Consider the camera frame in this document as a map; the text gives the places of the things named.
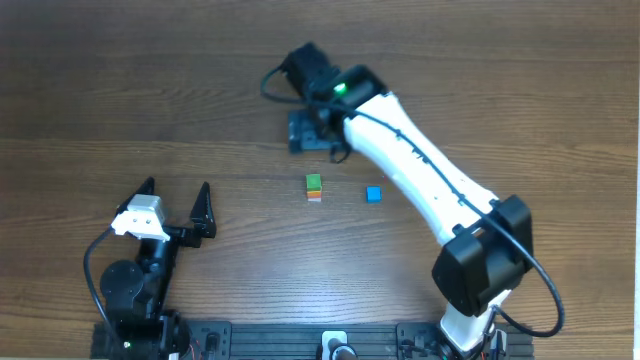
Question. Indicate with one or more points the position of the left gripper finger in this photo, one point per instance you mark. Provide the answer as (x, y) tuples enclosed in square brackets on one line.
[(144, 188), (204, 212)]

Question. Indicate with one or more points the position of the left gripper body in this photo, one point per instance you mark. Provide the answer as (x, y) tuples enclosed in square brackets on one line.
[(184, 236)]

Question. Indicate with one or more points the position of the green cube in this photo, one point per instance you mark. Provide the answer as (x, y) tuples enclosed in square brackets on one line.
[(313, 182)]

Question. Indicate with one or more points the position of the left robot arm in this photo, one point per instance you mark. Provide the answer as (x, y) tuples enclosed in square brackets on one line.
[(135, 290)]

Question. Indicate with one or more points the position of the pink cube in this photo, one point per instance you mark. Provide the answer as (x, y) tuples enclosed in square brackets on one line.
[(314, 195)]

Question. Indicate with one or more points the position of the blue cube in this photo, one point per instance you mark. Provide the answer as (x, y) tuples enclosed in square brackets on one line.
[(373, 194)]

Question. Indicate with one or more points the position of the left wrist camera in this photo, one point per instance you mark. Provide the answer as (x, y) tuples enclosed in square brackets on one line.
[(140, 218)]

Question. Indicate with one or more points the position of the mounting rail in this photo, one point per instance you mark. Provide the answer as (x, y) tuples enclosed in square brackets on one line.
[(290, 342)]

